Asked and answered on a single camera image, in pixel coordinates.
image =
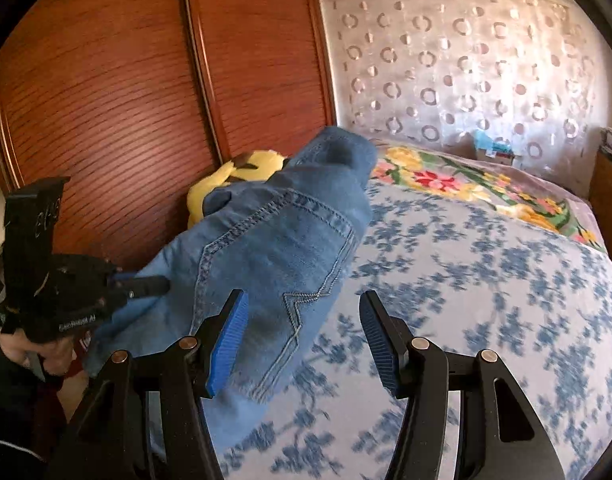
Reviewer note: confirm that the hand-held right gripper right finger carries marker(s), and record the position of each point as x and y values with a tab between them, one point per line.
383	345

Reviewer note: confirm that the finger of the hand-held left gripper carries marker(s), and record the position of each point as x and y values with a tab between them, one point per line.
146	285

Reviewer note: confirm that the blue floral bed sheet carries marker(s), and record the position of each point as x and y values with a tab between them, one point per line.
485	300

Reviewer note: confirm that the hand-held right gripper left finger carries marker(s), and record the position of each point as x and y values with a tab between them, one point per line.
228	345

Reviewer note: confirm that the wooden wardrobe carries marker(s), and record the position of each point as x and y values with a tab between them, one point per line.
111	110

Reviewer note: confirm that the circle pattern curtain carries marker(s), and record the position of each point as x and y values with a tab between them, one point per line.
460	60

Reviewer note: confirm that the open cardboard box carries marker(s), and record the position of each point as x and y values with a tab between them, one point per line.
495	152

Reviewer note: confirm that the floral blanket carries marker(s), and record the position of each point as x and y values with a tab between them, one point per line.
435	175

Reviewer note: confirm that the blue denim pants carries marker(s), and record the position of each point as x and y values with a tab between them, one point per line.
286	240

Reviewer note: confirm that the person's left forearm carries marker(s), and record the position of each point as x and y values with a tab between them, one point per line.
16	420

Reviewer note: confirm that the yellow plush toy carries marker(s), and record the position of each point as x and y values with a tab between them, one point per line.
211	190

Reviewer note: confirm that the wooden cabinet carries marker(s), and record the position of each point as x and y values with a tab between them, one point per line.
608	180

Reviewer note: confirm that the person's left hand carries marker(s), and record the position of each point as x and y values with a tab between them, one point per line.
41	357

